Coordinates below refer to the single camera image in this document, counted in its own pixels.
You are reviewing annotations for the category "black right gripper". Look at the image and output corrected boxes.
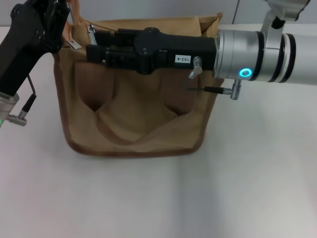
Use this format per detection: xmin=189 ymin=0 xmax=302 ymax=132
xmin=86 ymin=27 xmax=218 ymax=75

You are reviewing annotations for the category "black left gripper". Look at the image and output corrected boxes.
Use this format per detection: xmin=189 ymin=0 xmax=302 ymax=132
xmin=0 ymin=0 xmax=71 ymax=96

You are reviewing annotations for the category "silver zipper pull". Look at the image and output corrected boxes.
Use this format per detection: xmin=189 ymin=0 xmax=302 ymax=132
xmin=88 ymin=24 xmax=98 ymax=45

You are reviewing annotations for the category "khaki canvas food bag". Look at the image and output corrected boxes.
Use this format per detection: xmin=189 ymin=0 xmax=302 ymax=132
xmin=53 ymin=0 xmax=223 ymax=157

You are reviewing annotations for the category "silver metal bag tab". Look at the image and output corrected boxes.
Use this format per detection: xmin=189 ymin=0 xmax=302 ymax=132
xmin=66 ymin=40 xmax=82 ymax=50

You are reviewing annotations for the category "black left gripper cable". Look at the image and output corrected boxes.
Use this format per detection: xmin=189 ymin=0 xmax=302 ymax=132
xmin=6 ymin=74 xmax=38 ymax=127

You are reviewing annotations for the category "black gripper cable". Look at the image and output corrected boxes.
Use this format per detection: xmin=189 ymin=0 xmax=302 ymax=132
xmin=6 ymin=74 xmax=38 ymax=127
xmin=183 ymin=56 xmax=242 ymax=100

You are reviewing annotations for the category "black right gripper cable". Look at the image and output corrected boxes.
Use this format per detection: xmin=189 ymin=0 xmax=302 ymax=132
xmin=183 ymin=56 xmax=242 ymax=100

